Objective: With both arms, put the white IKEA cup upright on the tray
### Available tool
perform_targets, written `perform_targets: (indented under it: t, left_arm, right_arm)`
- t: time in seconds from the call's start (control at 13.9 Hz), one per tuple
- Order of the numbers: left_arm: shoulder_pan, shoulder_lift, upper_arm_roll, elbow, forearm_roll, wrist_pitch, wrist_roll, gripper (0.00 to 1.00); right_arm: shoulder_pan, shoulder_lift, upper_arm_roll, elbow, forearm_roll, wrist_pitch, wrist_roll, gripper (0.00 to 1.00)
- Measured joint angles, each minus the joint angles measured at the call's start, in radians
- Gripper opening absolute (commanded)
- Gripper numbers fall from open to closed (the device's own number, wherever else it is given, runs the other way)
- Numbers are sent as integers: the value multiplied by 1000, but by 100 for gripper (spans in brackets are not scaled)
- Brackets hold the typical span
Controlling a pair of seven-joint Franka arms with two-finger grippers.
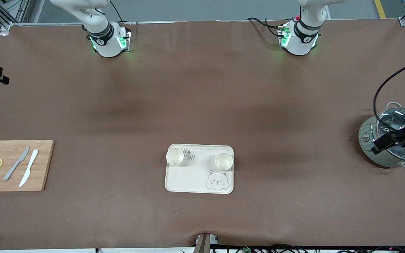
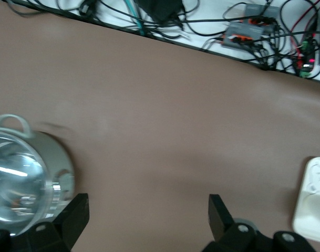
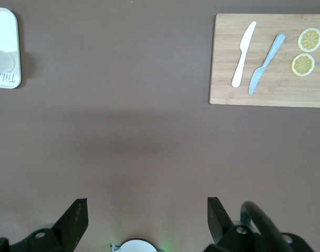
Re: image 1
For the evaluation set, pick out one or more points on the grey plastic knife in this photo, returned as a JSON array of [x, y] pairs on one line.
[[12, 170]]

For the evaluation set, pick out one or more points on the grey electric pot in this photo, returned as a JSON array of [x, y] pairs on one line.
[[367, 147]]

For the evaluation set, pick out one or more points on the brown table cover mat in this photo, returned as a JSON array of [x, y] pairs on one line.
[[202, 88]]

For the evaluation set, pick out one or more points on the grey table edge clamp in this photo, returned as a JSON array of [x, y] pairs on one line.
[[203, 246]]

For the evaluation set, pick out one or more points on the wooden cutting board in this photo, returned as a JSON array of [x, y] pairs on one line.
[[44, 168]]

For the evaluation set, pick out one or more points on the white plastic knife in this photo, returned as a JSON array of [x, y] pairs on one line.
[[25, 175]]

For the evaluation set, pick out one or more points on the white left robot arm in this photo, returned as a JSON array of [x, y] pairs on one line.
[[299, 44]]

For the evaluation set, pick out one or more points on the glass pot lid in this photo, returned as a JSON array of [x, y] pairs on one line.
[[392, 119]]

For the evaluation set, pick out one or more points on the cream tray with bear print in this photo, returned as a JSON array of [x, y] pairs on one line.
[[188, 181]]

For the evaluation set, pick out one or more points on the white IKEA cup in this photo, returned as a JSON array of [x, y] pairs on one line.
[[223, 161], [175, 156]]

